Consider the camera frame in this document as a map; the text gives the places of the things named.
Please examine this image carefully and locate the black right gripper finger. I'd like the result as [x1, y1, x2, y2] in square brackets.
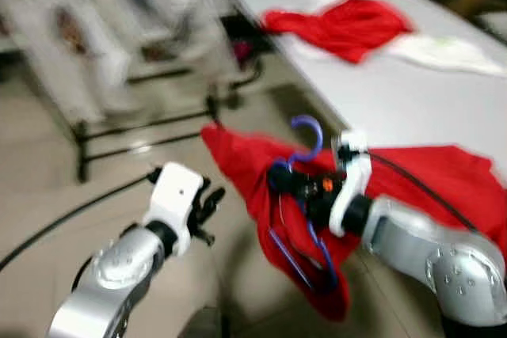
[268, 160, 299, 195]

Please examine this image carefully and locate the red t-shirt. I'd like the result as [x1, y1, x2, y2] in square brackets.
[200, 122, 507, 322]

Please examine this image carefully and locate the purple clothes hanger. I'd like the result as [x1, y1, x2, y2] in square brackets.
[265, 114, 340, 291]

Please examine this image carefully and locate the long white table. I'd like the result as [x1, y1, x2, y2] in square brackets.
[212, 0, 507, 184]

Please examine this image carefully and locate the black clothes rack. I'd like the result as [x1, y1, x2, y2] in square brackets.
[74, 17, 266, 184]

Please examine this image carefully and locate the small magenta object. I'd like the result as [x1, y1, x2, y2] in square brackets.
[232, 36, 256, 68]

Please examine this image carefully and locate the red garment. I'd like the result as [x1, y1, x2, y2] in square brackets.
[261, 0, 414, 65]

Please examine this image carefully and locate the pale hanging garment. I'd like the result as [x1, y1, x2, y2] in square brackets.
[0, 0, 134, 121]
[67, 0, 232, 93]

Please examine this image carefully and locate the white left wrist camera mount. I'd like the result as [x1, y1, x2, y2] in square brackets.
[143, 161, 205, 258]

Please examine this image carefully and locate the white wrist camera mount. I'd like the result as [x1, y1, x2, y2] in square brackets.
[143, 161, 205, 258]
[328, 129, 373, 238]

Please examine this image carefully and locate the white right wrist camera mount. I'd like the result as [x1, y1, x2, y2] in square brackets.
[328, 129, 373, 238]

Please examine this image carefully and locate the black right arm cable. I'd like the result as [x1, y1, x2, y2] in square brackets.
[366, 150, 486, 236]

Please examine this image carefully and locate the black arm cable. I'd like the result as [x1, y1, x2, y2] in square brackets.
[366, 150, 486, 236]
[0, 170, 162, 272]

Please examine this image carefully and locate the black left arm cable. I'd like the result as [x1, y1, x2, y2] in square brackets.
[0, 170, 162, 272]

